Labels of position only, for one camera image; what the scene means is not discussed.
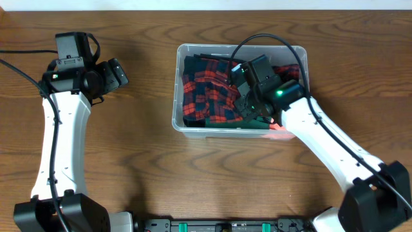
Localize dark green garment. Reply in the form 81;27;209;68
205;119;271;130

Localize pink garment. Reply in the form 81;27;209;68
269;122;286;131

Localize red plaid shirt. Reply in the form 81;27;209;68
182;54;303;123

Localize black garment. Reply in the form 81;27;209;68
183;119;206;128

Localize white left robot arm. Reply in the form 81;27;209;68
14;58;133;231

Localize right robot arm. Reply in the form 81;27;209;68
236;80;411;231

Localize clear plastic storage bin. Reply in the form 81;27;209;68
171;43;297;140

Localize black mounting rail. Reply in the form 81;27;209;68
133;217;316;232

